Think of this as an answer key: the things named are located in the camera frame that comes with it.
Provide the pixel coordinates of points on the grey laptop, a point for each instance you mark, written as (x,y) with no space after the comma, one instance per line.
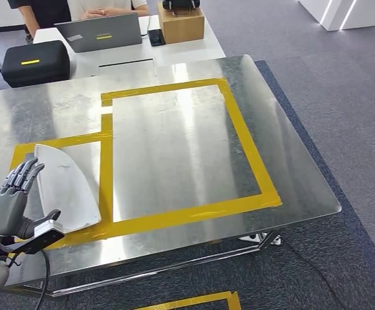
(100,34)

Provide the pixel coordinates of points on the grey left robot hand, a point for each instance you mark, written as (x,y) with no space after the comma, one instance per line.
(8,209)

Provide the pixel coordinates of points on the white curved plastic part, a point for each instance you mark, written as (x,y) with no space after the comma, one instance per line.
(67,192)

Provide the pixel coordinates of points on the white desk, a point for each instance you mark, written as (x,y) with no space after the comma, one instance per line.
(125,55)

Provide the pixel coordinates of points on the person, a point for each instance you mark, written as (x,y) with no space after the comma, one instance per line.
(45,10)
(110,5)

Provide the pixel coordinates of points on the brown cardboard box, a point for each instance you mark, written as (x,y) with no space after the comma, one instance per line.
(181,25)

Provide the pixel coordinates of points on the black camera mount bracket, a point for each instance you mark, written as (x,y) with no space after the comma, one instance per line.
(42,241)

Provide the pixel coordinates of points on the white block stand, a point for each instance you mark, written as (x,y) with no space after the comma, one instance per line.
(336,13)

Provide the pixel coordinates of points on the black phone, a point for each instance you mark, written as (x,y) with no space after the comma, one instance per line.
(156,37)

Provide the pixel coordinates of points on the white power strip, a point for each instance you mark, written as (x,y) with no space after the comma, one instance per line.
(249,238)

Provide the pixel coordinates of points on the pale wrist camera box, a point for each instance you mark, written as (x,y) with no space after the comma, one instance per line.
(47,227)

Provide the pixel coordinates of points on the steel workbench table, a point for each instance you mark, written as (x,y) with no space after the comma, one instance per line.
(175,149)

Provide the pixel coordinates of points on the black handheld device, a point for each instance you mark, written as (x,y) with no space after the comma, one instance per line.
(181,4)

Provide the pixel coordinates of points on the black case yellow stripe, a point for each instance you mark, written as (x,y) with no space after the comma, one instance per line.
(36,64)

